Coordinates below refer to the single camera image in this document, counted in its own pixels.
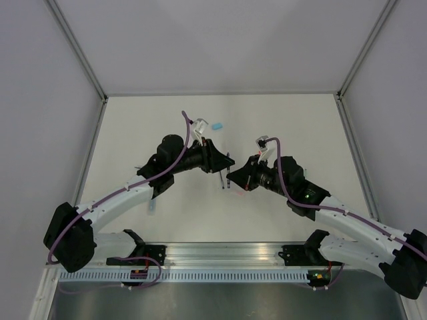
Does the blue gel pen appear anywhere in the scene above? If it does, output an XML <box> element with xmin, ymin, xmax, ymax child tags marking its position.
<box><xmin>219</xmin><ymin>171</ymin><xmax>225</xmax><ymax>189</ymax></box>

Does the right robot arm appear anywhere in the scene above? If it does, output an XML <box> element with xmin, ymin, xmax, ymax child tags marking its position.
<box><xmin>227</xmin><ymin>155</ymin><xmax>426</xmax><ymax>300</ymax></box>

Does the light blue highlighter cap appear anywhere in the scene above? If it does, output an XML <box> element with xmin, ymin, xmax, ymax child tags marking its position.
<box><xmin>211</xmin><ymin>123</ymin><xmax>224</xmax><ymax>131</ymax></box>

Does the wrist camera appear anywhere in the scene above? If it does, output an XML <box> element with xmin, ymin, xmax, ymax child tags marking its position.
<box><xmin>256</xmin><ymin>135</ymin><xmax>275</xmax><ymax>162</ymax></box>
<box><xmin>190</xmin><ymin>118</ymin><xmax>208</xmax><ymax>144</ymax></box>

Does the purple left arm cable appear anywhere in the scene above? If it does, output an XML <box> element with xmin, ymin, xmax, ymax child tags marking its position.
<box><xmin>48</xmin><ymin>111</ymin><xmax>201</xmax><ymax>265</ymax></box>

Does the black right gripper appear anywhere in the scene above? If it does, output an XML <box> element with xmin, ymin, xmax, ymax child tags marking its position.
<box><xmin>227</xmin><ymin>154</ymin><xmax>291</xmax><ymax>199</ymax></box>

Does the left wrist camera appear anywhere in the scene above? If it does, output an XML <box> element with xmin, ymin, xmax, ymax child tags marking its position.
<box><xmin>190</xmin><ymin>118</ymin><xmax>208</xmax><ymax>144</ymax></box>

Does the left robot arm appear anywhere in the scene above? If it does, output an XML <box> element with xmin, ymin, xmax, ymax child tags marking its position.
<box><xmin>43</xmin><ymin>135</ymin><xmax>235</xmax><ymax>273</ymax></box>

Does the blue highlighter pen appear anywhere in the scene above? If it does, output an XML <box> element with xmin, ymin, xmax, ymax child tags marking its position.
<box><xmin>148</xmin><ymin>199</ymin><xmax>156</xmax><ymax>215</ymax></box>

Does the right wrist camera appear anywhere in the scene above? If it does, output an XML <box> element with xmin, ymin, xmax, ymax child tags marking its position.
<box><xmin>256</xmin><ymin>135</ymin><xmax>275</xmax><ymax>162</ymax></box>

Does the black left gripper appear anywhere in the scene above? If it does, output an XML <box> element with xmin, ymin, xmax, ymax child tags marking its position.
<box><xmin>171</xmin><ymin>137</ymin><xmax>235</xmax><ymax>175</ymax></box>

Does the white slotted cable duct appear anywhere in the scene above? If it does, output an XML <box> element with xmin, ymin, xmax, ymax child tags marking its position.
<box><xmin>59</xmin><ymin>268</ymin><xmax>309</xmax><ymax>283</ymax></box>

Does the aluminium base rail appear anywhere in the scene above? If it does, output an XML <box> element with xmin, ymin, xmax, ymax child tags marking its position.
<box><xmin>96</xmin><ymin>242</ymin><xmax>348</xmax><ymax>267</ymax></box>

